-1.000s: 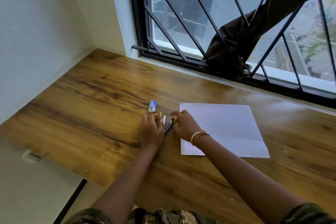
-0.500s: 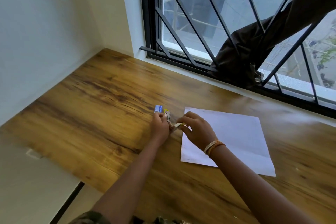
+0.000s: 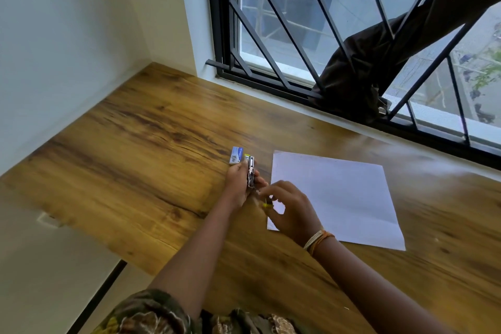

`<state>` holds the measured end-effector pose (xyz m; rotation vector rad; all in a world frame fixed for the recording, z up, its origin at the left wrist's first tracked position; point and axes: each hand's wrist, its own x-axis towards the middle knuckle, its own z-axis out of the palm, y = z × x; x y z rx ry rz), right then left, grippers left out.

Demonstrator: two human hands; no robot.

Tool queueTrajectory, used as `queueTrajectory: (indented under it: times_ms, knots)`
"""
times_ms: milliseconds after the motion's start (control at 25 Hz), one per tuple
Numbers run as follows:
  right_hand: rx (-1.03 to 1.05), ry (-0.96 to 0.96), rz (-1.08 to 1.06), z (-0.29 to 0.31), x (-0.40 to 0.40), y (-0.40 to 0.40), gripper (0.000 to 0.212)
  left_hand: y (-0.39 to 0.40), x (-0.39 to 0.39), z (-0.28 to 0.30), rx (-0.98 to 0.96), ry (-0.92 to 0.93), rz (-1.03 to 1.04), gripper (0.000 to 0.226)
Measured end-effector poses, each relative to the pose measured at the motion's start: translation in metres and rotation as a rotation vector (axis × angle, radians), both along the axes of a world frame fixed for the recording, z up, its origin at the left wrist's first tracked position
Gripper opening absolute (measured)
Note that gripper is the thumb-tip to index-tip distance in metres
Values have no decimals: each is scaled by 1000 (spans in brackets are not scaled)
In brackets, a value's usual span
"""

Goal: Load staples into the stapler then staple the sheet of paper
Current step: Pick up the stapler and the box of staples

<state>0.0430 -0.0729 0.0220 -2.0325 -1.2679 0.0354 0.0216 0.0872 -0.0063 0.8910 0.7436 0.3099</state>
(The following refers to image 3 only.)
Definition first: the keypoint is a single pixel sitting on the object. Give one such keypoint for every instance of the person's right hand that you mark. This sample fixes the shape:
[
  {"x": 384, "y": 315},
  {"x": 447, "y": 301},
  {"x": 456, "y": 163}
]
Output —
[{"x": 299, "y": 216}]

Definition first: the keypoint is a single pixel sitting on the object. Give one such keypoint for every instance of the person's left hand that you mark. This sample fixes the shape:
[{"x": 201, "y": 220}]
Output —
[{"x": 236, "y": 185}]

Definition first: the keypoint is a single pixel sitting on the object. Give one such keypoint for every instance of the person's left thumb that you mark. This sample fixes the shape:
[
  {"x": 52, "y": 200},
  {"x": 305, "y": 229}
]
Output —
[{"x": 261, "y": 182}]

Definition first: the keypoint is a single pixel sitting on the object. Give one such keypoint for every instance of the black metal window grille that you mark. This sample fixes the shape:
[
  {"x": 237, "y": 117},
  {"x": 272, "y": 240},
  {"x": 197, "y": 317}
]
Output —
[{"x": 270, "y": 44}]

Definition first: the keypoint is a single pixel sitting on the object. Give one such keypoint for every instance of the silver and yellow stapler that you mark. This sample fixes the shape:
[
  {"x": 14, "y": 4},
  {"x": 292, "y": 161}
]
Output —
[{"x": 251, "y": 173}]

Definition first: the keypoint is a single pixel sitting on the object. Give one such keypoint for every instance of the black window frame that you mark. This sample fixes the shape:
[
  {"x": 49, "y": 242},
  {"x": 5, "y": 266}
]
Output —
[{"x": 219, "y": 32}]

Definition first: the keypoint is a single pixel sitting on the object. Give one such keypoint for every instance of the dark brown hanging cloth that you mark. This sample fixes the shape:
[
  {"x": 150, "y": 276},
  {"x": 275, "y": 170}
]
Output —
[{"x": 360, "y": 71}]

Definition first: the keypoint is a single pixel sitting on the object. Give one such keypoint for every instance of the person's left forearm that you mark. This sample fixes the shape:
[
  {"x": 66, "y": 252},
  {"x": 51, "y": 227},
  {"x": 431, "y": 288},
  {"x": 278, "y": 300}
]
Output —
[{"x": 195, "y": 255}]

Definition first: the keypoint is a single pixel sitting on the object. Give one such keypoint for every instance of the patterned green brown garment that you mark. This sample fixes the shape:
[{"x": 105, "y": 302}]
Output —
[{"x": 156, "y": 316}]

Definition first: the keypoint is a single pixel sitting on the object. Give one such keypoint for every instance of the white paper sheet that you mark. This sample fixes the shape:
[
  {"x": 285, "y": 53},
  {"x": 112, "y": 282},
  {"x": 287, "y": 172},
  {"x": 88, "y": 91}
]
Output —
[{"x": 344, "y": 200}]

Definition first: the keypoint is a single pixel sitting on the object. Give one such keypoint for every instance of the person's right forearm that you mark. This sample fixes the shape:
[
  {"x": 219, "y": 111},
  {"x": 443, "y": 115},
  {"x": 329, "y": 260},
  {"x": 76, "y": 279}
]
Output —
[{"x": 368, "y": 290}]

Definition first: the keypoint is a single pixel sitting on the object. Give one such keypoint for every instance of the blue and white staple box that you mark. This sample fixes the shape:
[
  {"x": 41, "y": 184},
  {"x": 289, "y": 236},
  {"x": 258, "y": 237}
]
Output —
[{"x": 236, "y": 155}]

